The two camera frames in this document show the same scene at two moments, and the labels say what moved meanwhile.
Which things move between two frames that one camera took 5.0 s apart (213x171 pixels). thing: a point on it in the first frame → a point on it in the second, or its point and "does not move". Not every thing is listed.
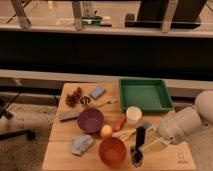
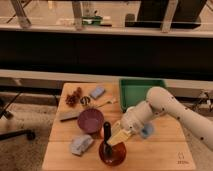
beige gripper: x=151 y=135 → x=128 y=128
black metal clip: x=85 y=100 does not move
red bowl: x=112 y=151 does not move
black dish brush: x=137 y=155 → x=107 y=148
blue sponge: x=97 y=92 does not move
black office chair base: x=4 y=113 does not move
